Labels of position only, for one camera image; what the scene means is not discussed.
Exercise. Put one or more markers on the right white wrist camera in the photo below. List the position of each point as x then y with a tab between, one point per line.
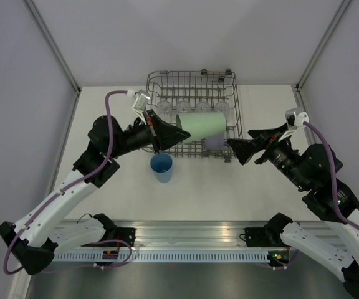
295	119

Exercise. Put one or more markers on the white slotted cable duct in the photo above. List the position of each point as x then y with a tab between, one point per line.
181	256

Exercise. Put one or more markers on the aluminium frame post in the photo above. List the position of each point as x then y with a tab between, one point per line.
51	43
334	23

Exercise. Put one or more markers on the grey wire dish rack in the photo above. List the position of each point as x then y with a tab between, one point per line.
194	86

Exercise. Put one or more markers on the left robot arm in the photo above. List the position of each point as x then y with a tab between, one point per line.
34	240

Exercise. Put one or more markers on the clear glass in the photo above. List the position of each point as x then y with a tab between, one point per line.
164	107
203	107
223	107
183	106

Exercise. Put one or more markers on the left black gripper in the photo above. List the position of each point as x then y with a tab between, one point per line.
167	135

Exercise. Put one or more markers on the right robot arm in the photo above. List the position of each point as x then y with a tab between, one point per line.
332	201

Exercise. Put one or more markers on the green plastic cup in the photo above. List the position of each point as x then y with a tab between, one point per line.
201	125

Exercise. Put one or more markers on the purple plastic cup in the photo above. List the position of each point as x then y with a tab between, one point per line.
216	142

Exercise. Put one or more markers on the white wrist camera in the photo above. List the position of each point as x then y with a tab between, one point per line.
295	119
140	101

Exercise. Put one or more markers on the blue plastic cup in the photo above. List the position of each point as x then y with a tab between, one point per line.
162	166

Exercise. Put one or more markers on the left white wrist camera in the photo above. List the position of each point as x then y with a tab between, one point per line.
140	101

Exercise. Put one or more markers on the clear glass far left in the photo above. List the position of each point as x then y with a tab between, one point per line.
164	107

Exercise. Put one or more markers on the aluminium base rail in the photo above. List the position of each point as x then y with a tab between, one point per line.
189	235

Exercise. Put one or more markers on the left aluminium frame post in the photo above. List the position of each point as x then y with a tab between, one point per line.
51	43

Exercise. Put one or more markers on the clear glass far right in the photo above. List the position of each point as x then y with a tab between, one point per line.
223	107

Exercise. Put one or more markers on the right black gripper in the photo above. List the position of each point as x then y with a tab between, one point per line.
244	148

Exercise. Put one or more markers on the right aluminium frame post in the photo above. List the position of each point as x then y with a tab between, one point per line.
334	23

